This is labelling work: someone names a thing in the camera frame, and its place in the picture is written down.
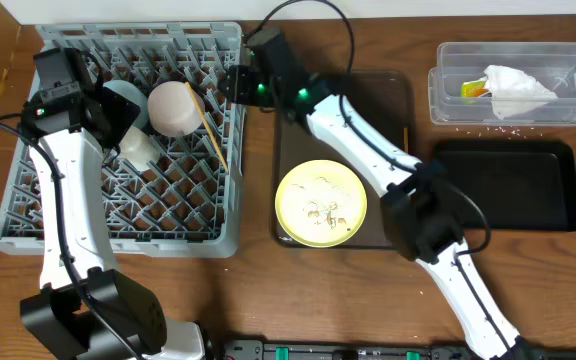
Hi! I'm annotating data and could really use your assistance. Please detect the light blue bowl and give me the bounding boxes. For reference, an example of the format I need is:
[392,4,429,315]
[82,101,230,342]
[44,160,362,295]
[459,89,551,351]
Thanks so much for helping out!
[103,80,149,129]

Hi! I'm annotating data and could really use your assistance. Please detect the white cup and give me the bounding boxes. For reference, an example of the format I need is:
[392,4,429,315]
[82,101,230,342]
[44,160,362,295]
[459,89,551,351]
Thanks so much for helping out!
[119,126,160,172]

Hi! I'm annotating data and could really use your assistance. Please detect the pink bowl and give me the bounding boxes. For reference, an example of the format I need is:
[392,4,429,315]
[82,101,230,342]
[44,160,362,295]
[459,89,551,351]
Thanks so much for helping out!
[148,81,205,137]

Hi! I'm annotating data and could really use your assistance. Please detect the yellow plate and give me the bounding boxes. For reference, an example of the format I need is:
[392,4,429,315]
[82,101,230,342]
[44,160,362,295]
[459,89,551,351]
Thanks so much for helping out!
[274,160,368,248]

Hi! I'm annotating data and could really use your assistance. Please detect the white tissue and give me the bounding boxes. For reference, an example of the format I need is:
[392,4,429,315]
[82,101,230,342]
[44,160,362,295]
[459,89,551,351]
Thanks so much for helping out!
[484,65,558,119]

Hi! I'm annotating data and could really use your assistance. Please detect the green orange snack wrapper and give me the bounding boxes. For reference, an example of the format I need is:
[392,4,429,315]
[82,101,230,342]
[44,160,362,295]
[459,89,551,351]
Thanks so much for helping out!
[461,77,491,98]

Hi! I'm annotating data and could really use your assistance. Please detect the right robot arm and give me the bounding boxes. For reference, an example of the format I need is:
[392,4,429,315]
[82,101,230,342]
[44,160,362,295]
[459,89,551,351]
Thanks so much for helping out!
[219,27,522,359]

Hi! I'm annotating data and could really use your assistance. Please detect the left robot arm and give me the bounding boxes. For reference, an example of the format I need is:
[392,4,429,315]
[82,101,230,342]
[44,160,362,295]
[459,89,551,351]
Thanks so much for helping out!
[19,48,209,360]

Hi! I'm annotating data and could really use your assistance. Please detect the grey dishwasher rack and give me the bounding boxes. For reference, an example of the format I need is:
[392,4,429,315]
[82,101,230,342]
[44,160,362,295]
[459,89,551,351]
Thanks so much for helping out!
[0,21,252,259]

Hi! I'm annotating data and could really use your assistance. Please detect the brown serving tray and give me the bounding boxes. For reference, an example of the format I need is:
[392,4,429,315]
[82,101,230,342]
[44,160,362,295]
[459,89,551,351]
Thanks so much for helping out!
[273,70,415,250]

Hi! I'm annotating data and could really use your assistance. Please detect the black tray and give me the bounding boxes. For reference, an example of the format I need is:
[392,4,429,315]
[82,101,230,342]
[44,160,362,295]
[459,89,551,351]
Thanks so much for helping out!
[433,139,576,232]

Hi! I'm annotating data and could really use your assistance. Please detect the clear plastic container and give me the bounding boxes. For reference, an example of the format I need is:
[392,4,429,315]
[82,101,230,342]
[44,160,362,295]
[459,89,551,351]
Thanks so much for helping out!
[428,42,576,127]

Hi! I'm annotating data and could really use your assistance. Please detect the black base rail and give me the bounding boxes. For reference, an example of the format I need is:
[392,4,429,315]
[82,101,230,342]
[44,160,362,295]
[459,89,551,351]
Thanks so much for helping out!
[222,337,576,360]

